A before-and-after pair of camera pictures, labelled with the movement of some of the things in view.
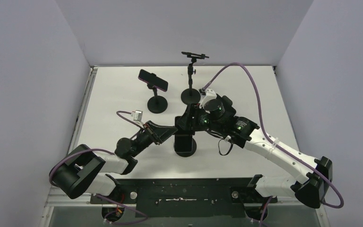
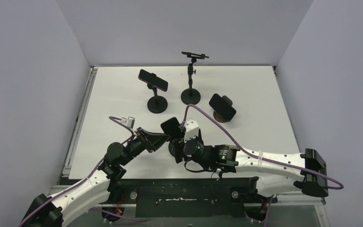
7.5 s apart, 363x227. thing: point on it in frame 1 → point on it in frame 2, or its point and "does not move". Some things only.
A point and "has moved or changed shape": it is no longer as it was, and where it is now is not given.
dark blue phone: (229, 110) does not move
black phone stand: (156, 104) does not move
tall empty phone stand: (192, 96) does not move
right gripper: (188, 119) → (177, 149)
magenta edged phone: (150, 78) does not move
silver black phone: (183, 142) has moved or changed shape
